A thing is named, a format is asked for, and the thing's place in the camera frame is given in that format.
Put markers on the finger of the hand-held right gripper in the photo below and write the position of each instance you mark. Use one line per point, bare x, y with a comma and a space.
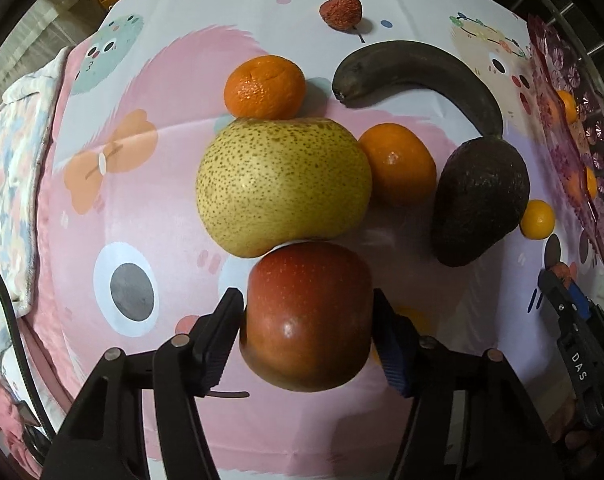
554, 295
583, 305

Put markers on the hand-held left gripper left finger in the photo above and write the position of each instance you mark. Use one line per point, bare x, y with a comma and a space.
222, 340

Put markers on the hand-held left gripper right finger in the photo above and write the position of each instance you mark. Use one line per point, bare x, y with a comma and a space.
394, 365

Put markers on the small orange kumquat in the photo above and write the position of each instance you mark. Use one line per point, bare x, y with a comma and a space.
537, 219
567, 105
591, 182

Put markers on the red apple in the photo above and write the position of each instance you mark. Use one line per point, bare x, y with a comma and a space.
307, 310

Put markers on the dark avocado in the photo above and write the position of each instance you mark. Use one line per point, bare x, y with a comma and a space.
477, 200

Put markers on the purple glass fruit plate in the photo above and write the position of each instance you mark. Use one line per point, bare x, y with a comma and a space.
602, 160

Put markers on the yellow speckled pear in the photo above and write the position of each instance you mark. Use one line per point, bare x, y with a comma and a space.
282, 185

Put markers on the smooth orange tangerine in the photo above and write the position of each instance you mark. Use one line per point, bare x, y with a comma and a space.
397, 165

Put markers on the wrinkled orange tangerine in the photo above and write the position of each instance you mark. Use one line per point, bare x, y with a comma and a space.
264, 85

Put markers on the person's right hand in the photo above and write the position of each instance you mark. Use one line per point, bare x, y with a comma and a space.
579, 441

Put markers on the cartoon printed pink blanket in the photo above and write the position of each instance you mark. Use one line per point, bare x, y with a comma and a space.
147, 185

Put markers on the dark overripe banana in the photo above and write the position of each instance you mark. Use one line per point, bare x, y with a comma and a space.
412, 65

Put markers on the pastel floral quilt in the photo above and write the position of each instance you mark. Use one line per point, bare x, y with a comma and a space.
12, 160

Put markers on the sheer curtain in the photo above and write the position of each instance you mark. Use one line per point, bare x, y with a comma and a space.
47, 25

